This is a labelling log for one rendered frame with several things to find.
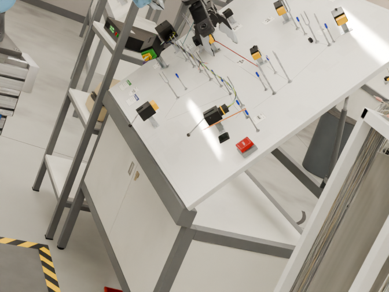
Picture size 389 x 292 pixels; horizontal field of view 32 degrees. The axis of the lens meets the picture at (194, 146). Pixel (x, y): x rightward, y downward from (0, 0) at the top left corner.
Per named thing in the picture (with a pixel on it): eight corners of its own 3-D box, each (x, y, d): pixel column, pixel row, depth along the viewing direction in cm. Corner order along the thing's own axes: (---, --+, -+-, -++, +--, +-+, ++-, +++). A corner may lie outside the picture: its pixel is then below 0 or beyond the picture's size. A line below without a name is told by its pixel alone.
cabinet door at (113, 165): (107, 237, 288) (140, 154, 277) (83, 179, 335) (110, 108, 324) (112, 238, 289) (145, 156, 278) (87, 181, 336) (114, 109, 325)
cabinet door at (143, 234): (139, 317, 241) (180, 221, 230) (106, 237, 287) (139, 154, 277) (146, 318, 242) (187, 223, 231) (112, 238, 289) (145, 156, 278)
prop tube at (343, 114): (326, 186, 258) (342, 110, 246) (322, 183, 261) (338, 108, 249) (333, 186, 259) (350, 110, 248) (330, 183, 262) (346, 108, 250)
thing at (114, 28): (117, 46, 328) (122, 33, 326) (102, 28, 358) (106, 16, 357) (177, 66, 343) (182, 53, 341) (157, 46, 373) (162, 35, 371)
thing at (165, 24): (176, 39, 327) (161, 14, 320) (187, 49, 312) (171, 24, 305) (165, 46, 327) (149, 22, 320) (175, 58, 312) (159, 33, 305)
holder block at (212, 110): (207, 120, 247) (202, 112, 245) (221, 113, 246) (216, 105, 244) (209, 126, 244) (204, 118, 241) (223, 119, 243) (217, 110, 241)
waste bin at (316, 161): (343, 188, 683) (371, 132, 666) (301, 171, 677) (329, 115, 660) (333, 172, 727) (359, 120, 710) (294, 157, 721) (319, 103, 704)
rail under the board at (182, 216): (176, 225, 225) (183, 208, 223) (101, 102, 326) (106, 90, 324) (190, 228, 227) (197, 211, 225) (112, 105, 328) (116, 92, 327)
